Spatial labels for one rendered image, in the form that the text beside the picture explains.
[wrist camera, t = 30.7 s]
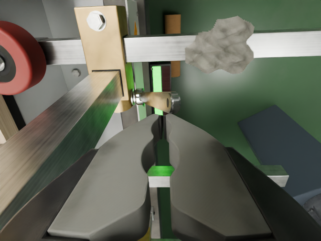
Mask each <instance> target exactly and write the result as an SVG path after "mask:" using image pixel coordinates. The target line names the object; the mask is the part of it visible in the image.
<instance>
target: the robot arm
mask: <svg viewBox="0 0 321 241"><path fill-rule="evenodd" d="M163 127H164V139H165V140H167V142H168V143H169V156H170V164H171V165H172V166H173V167H174V169H175V170H174V172H173V173H172V174H171V176H170V203H171V229H172V232H173V234H174V235H175V236H176V237H177V238H178V239H180V240H181V241H321V194H318V195H316V196H314V197H312V198H311V199H309V200H308V201H307V202H306V203H305V204H304V205H303V206H301V205H300V204H299V203H298V202H297V201H296V200H295V199H294V198H293V197H292V196H291V195H289V194H288V193H287V192H286V191H285V190H284V189H282V188H281V187H280V186H279V185H278V184H276V183H275V182H274V181H273V180H272V179H270V178H269V177H268V176H267V175H266V174H264V173H263V172H262V171H261V170H260V169H258V168H257V167H256V166H255V165H254V164H252V163H251V162H250V161H249V160H247V159H246V158H245V157H244V156H243V155H242V154H241V153H239V152H238V151H237V150H236V149H235V148H233V147H225V146H224V145H223V144H221V143H220V142H219V141H218V140H217V139H216V138H214V137H213V136H211V135H210V134H209V133H207V132H206V131H204V130H202V129H200V128H199V127H197V126H195V125H193V124H191V123H189V122H187V121H185V120H183V119H181V118H179V117H177V116H175V115H173V114H167V115H159V114H151V115H150V116H148V117H146V118H144V119H142V120H140V121H138V122H136V123H135V124H133V125H131V126H129V127H127V128H125V129H124V130H122V131H120V132H119V133H117V134H116V135H114V136H113V137H111V138H110V139H109V140H108V141H106V142H105V143H104V144H103V145H102V146H100V147H99V148H98V149H90V150H89V151H88V152H86V153H85V154H84V155H83V156H82V157H80V158H79V159H78V160H77V161H75V162H74V163H73V164H72V165H71V166H69V167H68V168H67V169H66V170H64V171H63V172H62V173H61V174H60V175H59V176H58V177H56V178H55V179H54V180H53V181H51V182H50V183H49V184H48V185H47V186H45V187H44V188H43V189H42V190H40V191H39V192H38V193H37V194H36V195H35V196H33V197H32V198H31V199H30V200H29V201H28V202H27V203H26V204H25V205H24V206H23V207H22V208H21V209H20V210H19V211H18V212H17V213H16V214H15V215H14V216H13V217H12V218H11V219H10V220H9V221H8V222H7V224H6V225H5V226H4V227H3V228H2V229H1V230H0V241H137V240H139V239H141V238H142V237H143V236H145V234H146V233H147V231H148V229H149V222H150V211H151V200H150V187H149V178H148V175H147V172H148V171H149V169H150V168H151V167H152V166H153V165H154V163H155V152H154V146H155V144H156V143H157V142H158V141H159V140H160V139H162V133H163Z"/></svg>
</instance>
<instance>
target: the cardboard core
mask: <svg viewBox="0 0 321 241"><path fill-rule="evenodd" d="M164 19H165V34H173V33H181V14H175V15H164ZM180 63H181V61H171V77H179V76H180Z"/></svg>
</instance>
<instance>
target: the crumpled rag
mask: <svg viewBox="0 0 321 241"><path fill-rule="evenodd" d="M214 25H215V26H214V28H212V29H211V30H210V31H208V32H202V33H198V35H196V37H195V41H193V44H191V45H189V46H187V47H186V48H185V56H186V58H185V62H186V63H187V64H190V65H192V66H196V67H197V68H198V69H200V70H201V71H202V72H203V73H207V74H209V73H212V72H214V71H215V70H218V69H221V70H222V69H223V70H224V71H226V72H229V73H231V74H240V73H242V72H243V71H244V70H245V68H246V66H247V65H248V64H249V62H251V61H252V60H254V52H253V51H252V49H251V48H250V46H249V45H248V44H247V40H248V39H249V37H250V36H251V35H252V34H253V32H254V26H253V25H252V24H251V23H250V22H247V21H245V20H243V19H242V18H240V17H239V16H235V17H232V18H227V19H217V20H216V22H215V24H214Z"/></svg>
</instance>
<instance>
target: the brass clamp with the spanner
mask: <svg viewBox="0 0 321 241"><path fill-rule="evenodd" d="M74 11H75V16H76V20H77V25H78V29H79V33H80V38H81V42H82V47H83V51H84V55H85V59H86V65H87V69H88V74H89V75H90V74H91V73H92V72H93V71H118V70H119V71H120V78H121V85H122V92H123V96H122V98H121V100H120V102H119V104H118V106H117V107H116V109H115V111H114V112H115V113H119V112H124V111H127V110H128V109H130V108H131V107H132V106H133V105H132V103H131V90H132V89H134V82H133V73H132V64H131V62H126V57H125V49H124V41H123V38H124V37H126V36H127V35H128V26H127V18H126V9H125V7H124V6H118V5H108V6H88V7H75V8H74ZM92 11H99V12H101V13H103V15H104V16H105V18H106V21H107V24H106V27H105V28H104V29H103V30H102V31H95V30H93V29H91V28H90V27H89V25H88V23H87V21H86V19H87V18H88V16H89V14H90V12H92Z"/></svg>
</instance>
